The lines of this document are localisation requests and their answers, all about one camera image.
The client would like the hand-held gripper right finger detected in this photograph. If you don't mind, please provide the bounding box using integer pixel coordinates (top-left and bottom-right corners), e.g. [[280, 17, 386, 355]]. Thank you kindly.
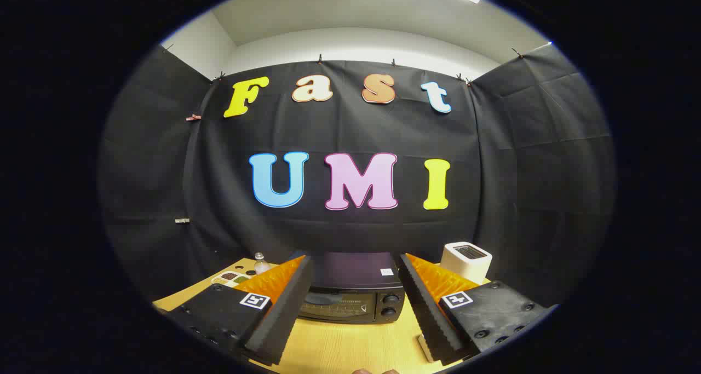
[[398, 253, 559, 365]]

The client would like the white toaster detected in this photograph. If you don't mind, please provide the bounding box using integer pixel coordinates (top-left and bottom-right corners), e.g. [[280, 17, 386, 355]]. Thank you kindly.
[[440, 241, 493, 285]]

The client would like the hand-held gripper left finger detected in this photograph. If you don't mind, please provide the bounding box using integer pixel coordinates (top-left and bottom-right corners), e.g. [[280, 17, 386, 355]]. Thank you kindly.
[[164, 255, 315, 366]]

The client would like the black toaster oven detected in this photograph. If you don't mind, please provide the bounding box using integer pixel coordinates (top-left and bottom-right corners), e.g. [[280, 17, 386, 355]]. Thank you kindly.
[[298, 252, 406, 324]]

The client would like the white divided grain dish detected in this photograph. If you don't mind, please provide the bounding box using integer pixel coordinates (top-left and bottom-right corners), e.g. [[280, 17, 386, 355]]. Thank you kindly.
[[211, 271, 251, 287]]

